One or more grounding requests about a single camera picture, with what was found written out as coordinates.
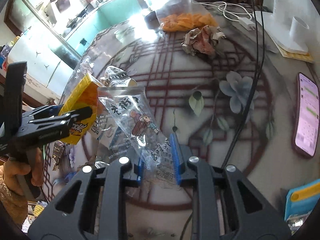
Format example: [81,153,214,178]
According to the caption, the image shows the pink smartphone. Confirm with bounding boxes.
[292,72,319,158]

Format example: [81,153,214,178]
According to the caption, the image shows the bag of orange snacks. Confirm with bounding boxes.
[156,0,219,32]

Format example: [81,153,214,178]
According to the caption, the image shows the floral tablecloth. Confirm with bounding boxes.
[29,15,319,239]

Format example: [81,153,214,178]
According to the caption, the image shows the crumpled brown paper ball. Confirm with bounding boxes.
[182,25,226,57]

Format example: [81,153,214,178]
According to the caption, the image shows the white charger with cable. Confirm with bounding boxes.
[200,1,256,31]

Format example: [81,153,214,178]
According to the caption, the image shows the crushed paper cup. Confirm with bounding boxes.
[100,66,137,87]

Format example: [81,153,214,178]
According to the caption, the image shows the clear printed plastic bag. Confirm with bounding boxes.
[98,86,175,184]

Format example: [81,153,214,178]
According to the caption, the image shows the person's left hand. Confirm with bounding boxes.
[3,147,45,196]

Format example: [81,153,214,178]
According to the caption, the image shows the yellow drink carton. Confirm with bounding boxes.
[59,73,103,145]

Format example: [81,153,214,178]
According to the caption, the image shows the crumpled clear plastic wrap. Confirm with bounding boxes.
[75,56,94,79]

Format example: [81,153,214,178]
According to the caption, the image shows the blue and yellow box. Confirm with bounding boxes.
[284,179,320,234]

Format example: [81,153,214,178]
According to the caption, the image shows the teal kitchen cabinets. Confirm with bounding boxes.
[66,0,147,55]

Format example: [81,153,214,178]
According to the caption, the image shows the black cable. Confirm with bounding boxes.
[179,0,266,240]

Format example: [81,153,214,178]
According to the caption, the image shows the white refrigerator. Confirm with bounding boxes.
[9,27,73,96]

